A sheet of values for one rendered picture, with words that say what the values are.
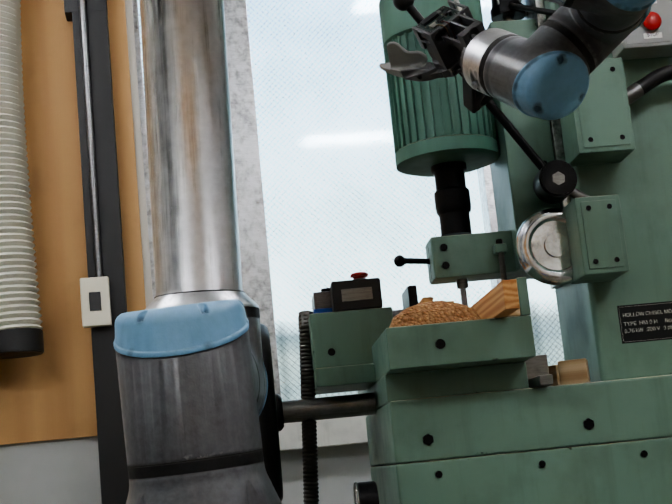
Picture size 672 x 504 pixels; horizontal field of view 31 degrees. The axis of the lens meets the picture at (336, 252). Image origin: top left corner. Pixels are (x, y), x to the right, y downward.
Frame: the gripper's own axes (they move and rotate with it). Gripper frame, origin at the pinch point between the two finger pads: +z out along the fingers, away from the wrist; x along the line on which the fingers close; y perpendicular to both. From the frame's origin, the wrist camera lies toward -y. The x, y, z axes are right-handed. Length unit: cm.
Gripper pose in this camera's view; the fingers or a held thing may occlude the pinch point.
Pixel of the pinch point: (419, 40)
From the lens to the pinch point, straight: 185.6
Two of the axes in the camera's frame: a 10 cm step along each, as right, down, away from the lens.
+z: -4.5, -3.6, 8.2
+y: -4.4, -7.1, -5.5
